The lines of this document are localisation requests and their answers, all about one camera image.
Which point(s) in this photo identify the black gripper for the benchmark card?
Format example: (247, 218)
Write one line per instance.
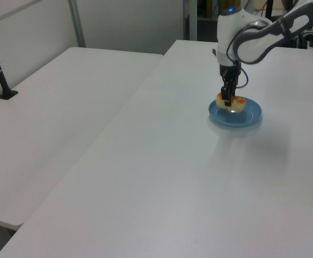
(229, 71)

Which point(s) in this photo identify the orange-topped bread roll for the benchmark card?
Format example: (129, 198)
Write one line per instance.
(238, 104)

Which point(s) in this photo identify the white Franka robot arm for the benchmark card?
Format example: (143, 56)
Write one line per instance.
(255, 43)

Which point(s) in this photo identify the blue oval plate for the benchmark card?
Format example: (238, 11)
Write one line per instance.
(239, 118)

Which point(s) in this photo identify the thin black background pole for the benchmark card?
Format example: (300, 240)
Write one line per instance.
(269, 9)

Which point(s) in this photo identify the white adjoining table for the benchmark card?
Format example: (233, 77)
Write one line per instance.
(51, 121)

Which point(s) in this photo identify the grey metal frame post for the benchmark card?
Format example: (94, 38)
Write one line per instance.
(189, 18)

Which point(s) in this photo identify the grey metal partition post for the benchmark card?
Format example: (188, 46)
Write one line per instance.
(77, 24)

